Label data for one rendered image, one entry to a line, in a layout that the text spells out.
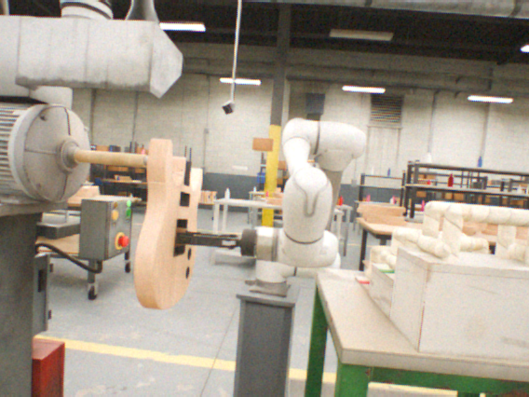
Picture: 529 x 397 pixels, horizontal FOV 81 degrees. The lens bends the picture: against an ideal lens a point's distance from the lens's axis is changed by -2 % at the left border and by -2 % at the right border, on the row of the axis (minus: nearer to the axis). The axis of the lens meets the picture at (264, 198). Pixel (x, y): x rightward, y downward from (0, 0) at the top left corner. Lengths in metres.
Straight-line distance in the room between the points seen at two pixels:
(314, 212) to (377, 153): 11.63
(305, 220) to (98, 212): 0.71
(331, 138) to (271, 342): 0.94
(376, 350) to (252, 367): 1.05
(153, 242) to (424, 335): 0.57
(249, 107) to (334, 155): 11.00
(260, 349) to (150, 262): 0.97
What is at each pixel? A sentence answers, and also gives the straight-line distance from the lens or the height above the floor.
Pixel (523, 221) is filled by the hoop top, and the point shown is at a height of 1.19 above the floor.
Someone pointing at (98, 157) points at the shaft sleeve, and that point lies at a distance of 0.91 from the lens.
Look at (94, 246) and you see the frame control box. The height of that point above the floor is 0.97.
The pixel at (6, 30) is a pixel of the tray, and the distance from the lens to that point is 1.04.
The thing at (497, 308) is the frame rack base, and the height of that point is 1.03.
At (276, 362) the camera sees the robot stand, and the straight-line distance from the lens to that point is 1.62.
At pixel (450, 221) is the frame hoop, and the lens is 0.68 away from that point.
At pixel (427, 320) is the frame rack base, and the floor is 0.99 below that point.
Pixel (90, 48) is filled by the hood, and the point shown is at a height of 1.47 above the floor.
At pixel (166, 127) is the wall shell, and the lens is 12.80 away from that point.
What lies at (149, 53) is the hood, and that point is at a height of 1.46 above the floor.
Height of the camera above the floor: 1.22
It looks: 3 degrees down
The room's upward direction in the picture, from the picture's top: 5 degrees clockwise
